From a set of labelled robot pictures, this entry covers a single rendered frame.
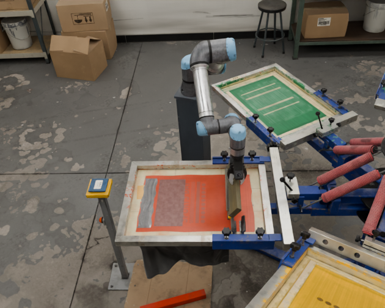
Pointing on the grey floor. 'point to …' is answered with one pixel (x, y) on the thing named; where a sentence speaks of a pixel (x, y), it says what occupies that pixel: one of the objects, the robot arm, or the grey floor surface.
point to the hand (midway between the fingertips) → (236, 183)
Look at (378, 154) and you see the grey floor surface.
